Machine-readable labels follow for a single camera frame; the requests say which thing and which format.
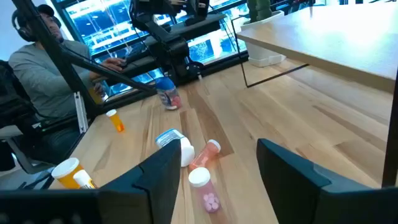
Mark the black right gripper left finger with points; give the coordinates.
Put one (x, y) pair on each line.
(93, 208)

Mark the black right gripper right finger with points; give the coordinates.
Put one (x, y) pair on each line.
(311, 199)

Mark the slim white tube bottle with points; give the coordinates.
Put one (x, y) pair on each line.
(81, 179)

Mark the wide amber bottle white cap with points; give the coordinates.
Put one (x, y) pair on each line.
(65, 174)

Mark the small amber vial white cap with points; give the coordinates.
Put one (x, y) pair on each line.
(116, 123)

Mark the white bottle pale blue label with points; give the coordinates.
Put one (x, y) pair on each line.
(169, 137)

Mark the clear vial with pink pills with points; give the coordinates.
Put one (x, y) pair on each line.
(202, 183)

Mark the pink vial white cap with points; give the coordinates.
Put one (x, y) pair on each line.
(205, 154)

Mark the blue cap antacid bottle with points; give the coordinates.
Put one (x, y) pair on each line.
(168, 96)

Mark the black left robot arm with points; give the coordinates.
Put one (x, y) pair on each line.
(169, 46)

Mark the black office chair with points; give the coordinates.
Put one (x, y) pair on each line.
(12, 102)

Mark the person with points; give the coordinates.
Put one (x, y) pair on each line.
(46, 81)

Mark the person's hand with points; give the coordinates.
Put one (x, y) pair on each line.
(112, 64)

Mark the white plant pot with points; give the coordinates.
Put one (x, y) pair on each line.
(261, 53)

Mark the black headphones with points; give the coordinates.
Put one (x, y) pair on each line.
(21, 32)

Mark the green cactus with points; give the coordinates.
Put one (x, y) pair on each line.
(259, 9)

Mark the silver metal bracket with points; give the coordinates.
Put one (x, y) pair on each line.
(81, 115)

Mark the black frame strut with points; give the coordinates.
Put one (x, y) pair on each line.
(56, 53)
(109, 73)

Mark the wooden shelf black metal frame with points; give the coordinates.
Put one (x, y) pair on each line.
(326, 40)

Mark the black aluminium frame rail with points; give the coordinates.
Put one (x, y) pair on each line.
(224, 63)

